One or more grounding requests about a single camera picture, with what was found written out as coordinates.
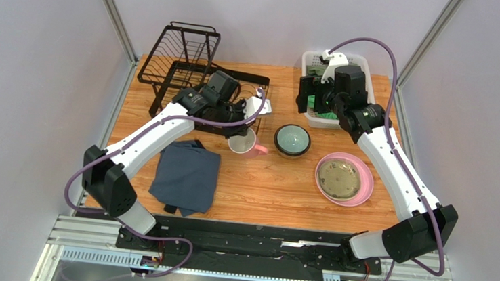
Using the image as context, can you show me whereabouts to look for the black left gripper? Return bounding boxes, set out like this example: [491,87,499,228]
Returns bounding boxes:
[212,98,258,143]

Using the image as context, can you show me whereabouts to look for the pink mug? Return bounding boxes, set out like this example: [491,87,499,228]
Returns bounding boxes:
[228,129,269,159]

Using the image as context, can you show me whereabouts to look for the light blue ribbed bowl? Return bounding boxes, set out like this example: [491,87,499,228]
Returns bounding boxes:
[274,124,311,157]

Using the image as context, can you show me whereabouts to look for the brown speckled bowl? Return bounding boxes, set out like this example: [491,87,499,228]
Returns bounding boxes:
[274,134,311,158]

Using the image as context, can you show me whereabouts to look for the clear glass plate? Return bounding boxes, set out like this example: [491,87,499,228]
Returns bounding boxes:
[316,158,362,202]

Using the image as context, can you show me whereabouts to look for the large pink plate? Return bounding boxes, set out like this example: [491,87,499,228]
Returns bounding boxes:
[314,152,374,207]

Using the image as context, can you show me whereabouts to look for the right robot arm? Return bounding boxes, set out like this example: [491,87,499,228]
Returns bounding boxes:
[296,65,458,263]

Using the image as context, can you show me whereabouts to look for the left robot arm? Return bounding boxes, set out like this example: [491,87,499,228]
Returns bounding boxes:
[71,70,272,236]

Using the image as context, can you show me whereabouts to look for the olive green cloth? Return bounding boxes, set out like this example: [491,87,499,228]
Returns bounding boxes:
[306,65,327,77]

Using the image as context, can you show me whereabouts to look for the bright green cloth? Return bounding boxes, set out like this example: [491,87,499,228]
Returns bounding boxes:
[307,95,337,121]

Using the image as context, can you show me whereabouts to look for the white plastic basket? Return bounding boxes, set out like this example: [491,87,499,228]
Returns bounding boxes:
[301,51,376,130]

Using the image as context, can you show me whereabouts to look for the dark blue cloth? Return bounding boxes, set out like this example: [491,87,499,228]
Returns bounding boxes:
[149,140,221,217]

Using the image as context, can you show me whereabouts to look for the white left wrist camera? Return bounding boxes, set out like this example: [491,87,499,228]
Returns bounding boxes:
[243,96,272,119]

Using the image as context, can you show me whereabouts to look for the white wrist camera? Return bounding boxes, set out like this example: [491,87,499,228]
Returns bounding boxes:
[321,50,349,84]
[243,96,272,119]

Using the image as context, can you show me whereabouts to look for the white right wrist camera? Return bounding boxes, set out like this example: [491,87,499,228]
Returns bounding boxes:
[321,50,349,84]

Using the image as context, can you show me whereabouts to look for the black wire dish rack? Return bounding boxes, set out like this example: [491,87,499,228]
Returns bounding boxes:
[137,22,270,134]

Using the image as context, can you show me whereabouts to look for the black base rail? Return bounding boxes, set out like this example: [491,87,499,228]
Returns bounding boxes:
[113,215,383,281]

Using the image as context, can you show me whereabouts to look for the aluminium frame post right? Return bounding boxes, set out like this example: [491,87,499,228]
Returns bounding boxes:
[394,0,467,93]

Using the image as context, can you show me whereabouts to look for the aluminium frame post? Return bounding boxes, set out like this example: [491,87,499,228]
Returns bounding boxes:
[394,0,467,93]
[79,0,143,63]

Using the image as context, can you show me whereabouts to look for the aluminium front rail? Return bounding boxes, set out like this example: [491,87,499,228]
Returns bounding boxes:
[48,216,453,281]

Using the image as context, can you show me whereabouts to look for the aluminium frame post left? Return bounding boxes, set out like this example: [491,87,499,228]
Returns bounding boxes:
[79,0,143,63]

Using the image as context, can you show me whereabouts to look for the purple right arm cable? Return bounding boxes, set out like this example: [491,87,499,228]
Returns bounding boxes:
[308,34,465,281]

